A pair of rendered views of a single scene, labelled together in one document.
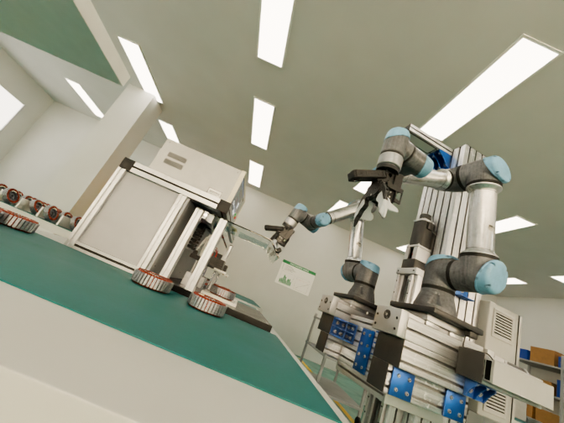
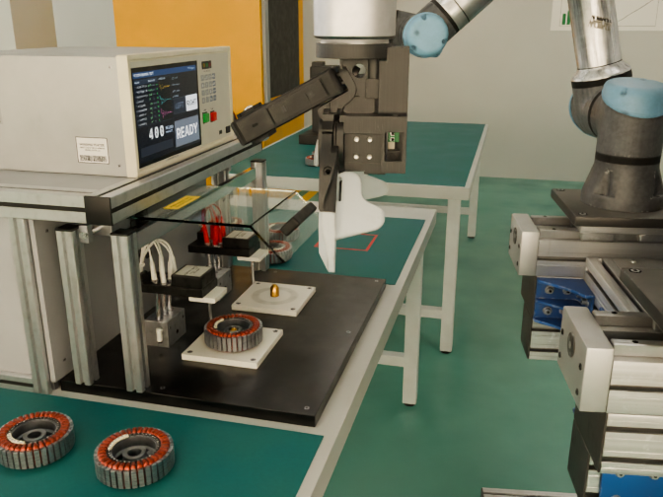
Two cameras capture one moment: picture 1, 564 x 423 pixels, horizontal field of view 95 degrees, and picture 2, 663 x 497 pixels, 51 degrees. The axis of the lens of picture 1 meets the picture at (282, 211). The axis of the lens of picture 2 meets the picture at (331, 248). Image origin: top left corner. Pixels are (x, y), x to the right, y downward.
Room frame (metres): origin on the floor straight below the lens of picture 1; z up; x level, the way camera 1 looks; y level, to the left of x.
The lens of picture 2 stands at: (0.07, -0.42, 1.37)
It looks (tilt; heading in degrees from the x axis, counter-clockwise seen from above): 18 degrees down; 16
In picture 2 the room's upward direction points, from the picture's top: straight up
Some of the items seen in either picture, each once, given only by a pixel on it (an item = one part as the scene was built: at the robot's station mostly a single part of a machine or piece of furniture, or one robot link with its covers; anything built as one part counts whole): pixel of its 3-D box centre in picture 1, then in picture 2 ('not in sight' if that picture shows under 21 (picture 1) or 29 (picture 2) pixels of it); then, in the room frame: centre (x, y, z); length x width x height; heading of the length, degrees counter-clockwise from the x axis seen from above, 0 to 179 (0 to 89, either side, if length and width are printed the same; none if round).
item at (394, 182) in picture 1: (384, 186); (361, 109); (0.71, -0.27, 1.29); 0.09 x 0.08 x 0.12; 100
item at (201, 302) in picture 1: (207, 304); (134, 456); (0.81, 0.09, 0.77); 0.11 x 0.11 x 0.04
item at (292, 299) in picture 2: not in sight; (274, 298); (1.42, 0.10, 0.78); 0.15 x 0.15 x 0.01; 2
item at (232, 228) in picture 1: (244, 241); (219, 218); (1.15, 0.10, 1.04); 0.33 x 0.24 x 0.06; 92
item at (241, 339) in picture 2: (222, 292); (233, 331); (1.18, 0.10, 0.80); 0.11 x 0.11 x 0.04
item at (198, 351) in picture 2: (220, 298); (234, 343); (1.18, 0.10, 0.78); 0.15 x 0.15 x 0.01; 2
